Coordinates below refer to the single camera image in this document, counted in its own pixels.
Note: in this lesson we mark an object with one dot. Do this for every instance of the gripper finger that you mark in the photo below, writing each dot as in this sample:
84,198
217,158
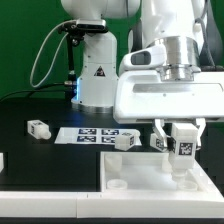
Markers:
200,124
159,131

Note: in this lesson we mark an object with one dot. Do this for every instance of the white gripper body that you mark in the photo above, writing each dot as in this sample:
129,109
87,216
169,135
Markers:
142,96

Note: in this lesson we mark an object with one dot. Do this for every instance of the white square table top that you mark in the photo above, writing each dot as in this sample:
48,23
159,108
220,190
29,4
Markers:
150,175

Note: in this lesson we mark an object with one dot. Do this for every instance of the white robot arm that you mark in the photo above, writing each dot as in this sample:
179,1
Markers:
185,27

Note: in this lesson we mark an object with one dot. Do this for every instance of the white L-shaped fence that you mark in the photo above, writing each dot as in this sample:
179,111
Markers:
100,205

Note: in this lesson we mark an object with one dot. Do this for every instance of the sheet with fiducial markers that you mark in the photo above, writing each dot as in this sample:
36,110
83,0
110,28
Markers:
81,135

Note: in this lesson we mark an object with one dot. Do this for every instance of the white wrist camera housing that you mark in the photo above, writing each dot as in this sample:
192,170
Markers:
151,57

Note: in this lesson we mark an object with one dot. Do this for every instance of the camera on black stand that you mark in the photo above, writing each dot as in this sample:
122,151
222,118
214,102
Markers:
75,30

